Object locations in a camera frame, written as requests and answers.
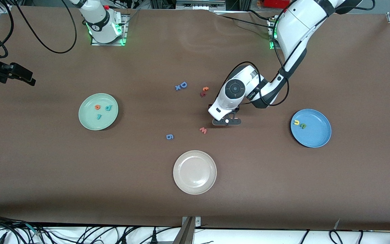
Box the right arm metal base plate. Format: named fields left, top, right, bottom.
left=91, top=14, right=128, bottom=46

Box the pale green plate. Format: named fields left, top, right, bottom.
left=78, top=93, right=119, bottom=131

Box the blue plate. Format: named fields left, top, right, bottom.
left=290, top=108, right=332, bottom=148

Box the aluminium frame rail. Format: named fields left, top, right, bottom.
left=149, top=0, right=251, bottom=11

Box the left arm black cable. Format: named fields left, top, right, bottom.
left=227, top=61, right=290, bottom=107

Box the beige plate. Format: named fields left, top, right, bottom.
left=173, top=150, right=217, bottom=195

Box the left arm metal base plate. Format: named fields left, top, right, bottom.
left=268, top=17, right=280, bottom=50

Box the black cable on table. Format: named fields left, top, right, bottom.
left=215, top=10, right=273, bottom=27

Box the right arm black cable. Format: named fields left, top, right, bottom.
left=16, top=0, right=78, bottom=54

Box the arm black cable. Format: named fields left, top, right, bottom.
left=227, top=61, right=290, bottom=107
left=16, top=0, right=78, bottom=54

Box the metal table edge bracket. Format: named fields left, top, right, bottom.
left=173, top=216, right=201, bottom=244

